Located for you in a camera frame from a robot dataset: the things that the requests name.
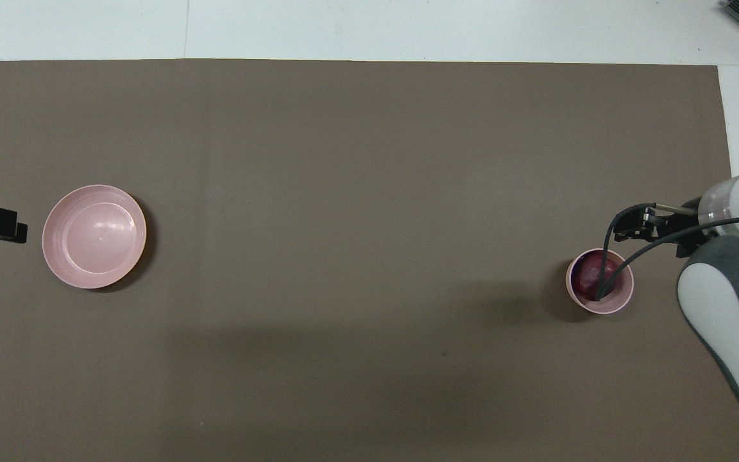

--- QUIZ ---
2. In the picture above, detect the pink bowl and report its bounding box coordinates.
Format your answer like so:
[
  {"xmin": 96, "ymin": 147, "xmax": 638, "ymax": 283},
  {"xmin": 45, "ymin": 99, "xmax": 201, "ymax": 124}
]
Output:
[{"xmin": 566, "ymin": 248, "xmax": 635, "ymax": 315}]

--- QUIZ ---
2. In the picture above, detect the brown table mat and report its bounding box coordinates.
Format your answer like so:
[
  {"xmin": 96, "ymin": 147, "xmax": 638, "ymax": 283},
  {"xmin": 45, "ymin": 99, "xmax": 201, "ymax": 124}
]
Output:
[{"xmin": 0, "ymin": 59, "xmax": 739, "ymax": 462}]

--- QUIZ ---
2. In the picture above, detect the pink plate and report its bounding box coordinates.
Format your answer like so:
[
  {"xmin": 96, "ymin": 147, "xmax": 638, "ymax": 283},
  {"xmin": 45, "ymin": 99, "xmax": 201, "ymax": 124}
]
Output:
[{"xmin": 42, "ymin": 184, "xmax": 148, "ymax": 290}]

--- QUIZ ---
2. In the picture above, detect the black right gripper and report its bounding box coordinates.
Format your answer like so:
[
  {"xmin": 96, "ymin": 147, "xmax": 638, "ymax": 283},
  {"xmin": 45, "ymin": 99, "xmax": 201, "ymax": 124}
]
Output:
[{"xmin": 613, "ymin": 198, "xmax": 713, "ymax": 259}]

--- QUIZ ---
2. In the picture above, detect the dark red apple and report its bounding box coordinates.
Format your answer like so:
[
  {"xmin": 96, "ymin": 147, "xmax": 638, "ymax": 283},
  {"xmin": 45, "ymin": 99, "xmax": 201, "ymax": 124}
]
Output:
[{"xmin": 573, "ymin": 252, "xmax": 620, "ymax": 301}]

